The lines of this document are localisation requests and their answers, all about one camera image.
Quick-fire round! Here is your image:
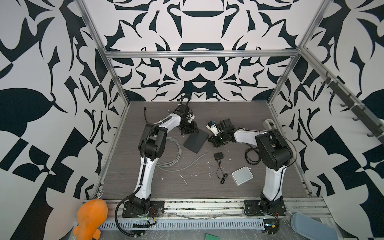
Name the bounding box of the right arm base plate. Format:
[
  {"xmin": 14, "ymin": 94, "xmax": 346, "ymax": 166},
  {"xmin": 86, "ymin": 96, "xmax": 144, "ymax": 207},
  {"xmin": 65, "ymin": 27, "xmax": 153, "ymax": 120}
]
[{"xmin": 244, "ymin": 198, "xmax": 287, "ymax": 217}]

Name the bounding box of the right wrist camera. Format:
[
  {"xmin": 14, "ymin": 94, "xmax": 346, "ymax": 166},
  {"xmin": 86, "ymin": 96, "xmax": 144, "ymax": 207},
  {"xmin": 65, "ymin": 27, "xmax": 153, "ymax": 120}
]
[{"xmin": 206, "ymin": 121, "xmax": 220, "ymax": 136}]

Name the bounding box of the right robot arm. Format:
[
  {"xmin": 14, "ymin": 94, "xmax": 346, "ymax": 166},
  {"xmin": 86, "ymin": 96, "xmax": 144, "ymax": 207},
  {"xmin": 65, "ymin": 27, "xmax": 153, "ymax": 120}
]
[{"xmin": 206, "ymin": 119, "xmax": 294, "ymax": 211}]

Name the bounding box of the white square router box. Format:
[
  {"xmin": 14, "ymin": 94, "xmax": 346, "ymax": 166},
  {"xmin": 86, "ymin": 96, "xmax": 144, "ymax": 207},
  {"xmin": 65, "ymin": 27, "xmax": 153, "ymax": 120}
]
[{"xmin": 231, "ymin": 167, "xmax": 254, "ymax": 186}]

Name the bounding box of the grey coiled ethernet cable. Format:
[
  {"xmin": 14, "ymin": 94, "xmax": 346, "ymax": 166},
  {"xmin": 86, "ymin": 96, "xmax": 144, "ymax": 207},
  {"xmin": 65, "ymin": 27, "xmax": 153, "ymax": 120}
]
[{"xmin": 155, "ymin": 136, "xmax": 208, "ymax": 173}]

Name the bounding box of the black coiled cable right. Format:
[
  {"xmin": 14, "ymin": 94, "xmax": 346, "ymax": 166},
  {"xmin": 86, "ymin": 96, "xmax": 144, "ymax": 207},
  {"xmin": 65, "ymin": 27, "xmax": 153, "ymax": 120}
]
[{"xmin": 244, "ymin": 143, "xmax": 262, "ymax": 166}]

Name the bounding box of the white cable duct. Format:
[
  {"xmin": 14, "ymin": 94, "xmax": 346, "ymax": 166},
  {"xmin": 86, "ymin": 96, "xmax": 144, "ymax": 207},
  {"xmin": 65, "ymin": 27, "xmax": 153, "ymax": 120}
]
[{"xmin": 98, "ymin": 218, "xmax": 266, "ymax": 232}]

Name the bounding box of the black power adapter centre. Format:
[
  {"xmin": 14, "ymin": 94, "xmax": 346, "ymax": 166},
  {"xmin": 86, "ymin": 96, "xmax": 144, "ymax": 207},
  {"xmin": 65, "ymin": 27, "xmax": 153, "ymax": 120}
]
[{"xmin": 214, "ymin": 152, "xmax": 228, "ymax": 185}]

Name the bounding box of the green object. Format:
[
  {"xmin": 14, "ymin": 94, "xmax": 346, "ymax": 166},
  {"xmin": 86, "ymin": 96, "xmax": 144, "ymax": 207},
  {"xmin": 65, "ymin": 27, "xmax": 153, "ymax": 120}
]
[{"xmin": 205, "ymin": 234, "xmax": 220, "ymax": 240}]

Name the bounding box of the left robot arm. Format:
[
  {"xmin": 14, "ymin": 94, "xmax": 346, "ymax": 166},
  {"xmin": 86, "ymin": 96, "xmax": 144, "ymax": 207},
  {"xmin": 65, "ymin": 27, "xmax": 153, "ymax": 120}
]
[{"xmin": 127, "ymin": 103, "xmax": 199, "ymax": 215}]

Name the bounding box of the grey blue pad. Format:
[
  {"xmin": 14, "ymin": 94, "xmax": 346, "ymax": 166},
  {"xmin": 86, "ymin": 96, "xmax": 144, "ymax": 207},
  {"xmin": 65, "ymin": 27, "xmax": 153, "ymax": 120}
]
[{"xmin": 291, "ymin": 213, "xmax": 338, "ymax": 240}]

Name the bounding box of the black network switch box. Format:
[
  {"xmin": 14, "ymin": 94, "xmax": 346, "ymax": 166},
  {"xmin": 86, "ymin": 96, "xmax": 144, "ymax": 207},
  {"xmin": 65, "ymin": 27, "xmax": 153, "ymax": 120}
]
[{"xmin": 184, "ymin": 129, "xmax": 209, "ymax": 154}]

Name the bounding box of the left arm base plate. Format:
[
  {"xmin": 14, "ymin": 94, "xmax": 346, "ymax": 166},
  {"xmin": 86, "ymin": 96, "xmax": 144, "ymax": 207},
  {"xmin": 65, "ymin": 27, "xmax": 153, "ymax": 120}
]
[{"xmin": 122, "ymin": 200, "xmax": 165, "ymax": 218}]

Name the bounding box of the orange plush toy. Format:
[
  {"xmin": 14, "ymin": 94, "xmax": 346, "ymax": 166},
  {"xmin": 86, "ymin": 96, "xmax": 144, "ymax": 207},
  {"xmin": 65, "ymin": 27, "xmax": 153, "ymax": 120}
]
[{"xmin": 73, "ymin": 199, "xmax": 108, "ymax": 240}]

